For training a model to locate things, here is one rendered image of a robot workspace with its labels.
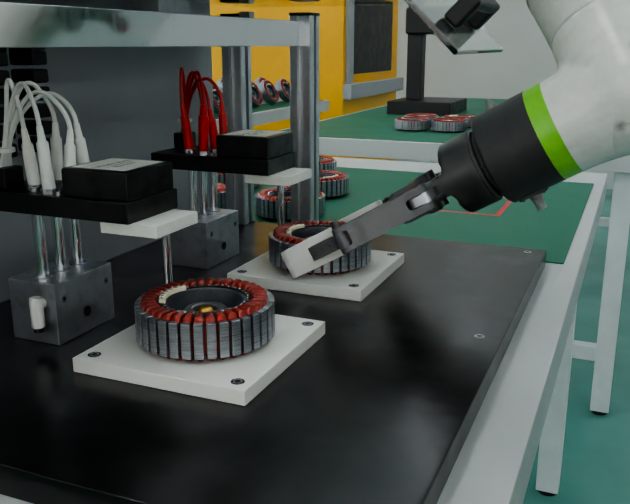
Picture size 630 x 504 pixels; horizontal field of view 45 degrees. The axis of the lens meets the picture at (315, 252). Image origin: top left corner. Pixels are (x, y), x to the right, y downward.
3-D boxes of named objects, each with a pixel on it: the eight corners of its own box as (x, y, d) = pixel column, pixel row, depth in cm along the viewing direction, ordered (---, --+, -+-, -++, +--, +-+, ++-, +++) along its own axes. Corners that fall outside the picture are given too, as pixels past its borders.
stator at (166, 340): (293, 322, 66) (293, 281, 65) (243, 373, 55) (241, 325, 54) (177, 308, 69) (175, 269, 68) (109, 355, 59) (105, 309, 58)
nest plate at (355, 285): (404, 262, 88) (404, 252, 88) (360, 302, 75) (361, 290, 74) (286, 249, 94) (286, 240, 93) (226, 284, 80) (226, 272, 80)
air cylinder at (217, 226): (240, 253, 92) (239, 208, 90) (208, 269, 85) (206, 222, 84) (204, 249, 94) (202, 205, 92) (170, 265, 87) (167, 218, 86)
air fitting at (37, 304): (49, 330, 64) (46, 296, 63) (39, 334, 63) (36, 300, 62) (39, 328, 64) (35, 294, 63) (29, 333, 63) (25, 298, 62)
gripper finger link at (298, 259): (351, 250, 75) (349, 252, 74) (295, 277, 78) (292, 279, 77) (337, 223, 75) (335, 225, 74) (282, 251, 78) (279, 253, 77)
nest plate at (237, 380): (325, 333, 66) (325, 320, 66) (245, 406, 53) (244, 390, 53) (179, 311, 72) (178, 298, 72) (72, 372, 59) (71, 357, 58)
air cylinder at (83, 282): (116, 317, 70) (111, 260, 69) (60, 346, 64) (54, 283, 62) (72, 310, 72) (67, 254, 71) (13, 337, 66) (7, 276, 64)
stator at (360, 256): (384, 255, 87) (384, 223, 86) (349, 282, 77) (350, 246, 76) (294, 245, 91) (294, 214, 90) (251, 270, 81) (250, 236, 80)
